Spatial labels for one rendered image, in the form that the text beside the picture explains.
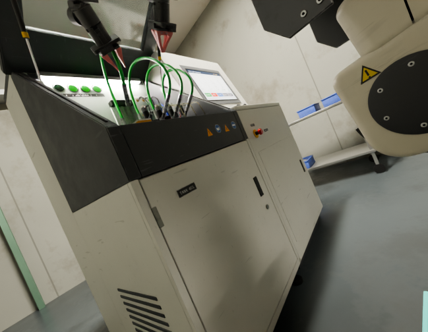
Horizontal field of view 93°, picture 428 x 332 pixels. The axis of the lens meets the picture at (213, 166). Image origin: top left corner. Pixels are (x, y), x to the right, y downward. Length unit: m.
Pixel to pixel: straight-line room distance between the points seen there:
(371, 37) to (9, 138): 3.56
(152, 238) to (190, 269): 0.15
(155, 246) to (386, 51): 0.61
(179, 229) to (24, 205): 2.88
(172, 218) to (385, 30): 0.58
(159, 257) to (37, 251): 2.82
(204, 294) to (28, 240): 2.87
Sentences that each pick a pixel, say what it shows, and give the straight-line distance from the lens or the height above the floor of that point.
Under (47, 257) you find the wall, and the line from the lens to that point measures 3.38.
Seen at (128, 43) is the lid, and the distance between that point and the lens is 1.47.
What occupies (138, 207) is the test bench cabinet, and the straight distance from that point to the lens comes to 0.60.
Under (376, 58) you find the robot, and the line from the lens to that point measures 0.39.
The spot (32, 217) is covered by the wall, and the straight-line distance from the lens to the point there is 3.38.
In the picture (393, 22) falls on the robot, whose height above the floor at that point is 0.82.
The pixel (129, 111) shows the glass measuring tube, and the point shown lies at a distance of 1.33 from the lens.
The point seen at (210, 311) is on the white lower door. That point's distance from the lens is 0.74.
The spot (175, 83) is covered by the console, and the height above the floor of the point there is 1.29.
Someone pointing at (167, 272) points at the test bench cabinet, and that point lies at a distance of 0.64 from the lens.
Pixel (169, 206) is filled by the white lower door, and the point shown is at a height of 0.68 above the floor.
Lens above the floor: 0.75
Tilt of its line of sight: 1 degrees down
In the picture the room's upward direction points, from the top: 23 degrees counter-clockwise
